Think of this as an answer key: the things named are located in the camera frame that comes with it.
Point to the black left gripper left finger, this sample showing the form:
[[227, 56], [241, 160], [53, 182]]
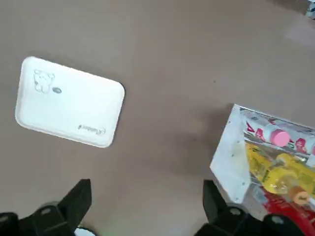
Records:
[[66, 209]]

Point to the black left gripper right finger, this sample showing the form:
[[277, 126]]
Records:
[[219, 211]]

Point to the clear tiered display shelf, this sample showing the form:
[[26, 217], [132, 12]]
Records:
[[231, 159]]

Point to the red Coca-Cola bottle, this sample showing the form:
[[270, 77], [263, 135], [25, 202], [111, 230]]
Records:
[[283, 207]]

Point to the pink cap AD milk bottle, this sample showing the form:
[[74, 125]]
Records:
[[307, 145], [279, 137]]

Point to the white bear print tray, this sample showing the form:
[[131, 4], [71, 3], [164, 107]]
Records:
[[71, 108]]

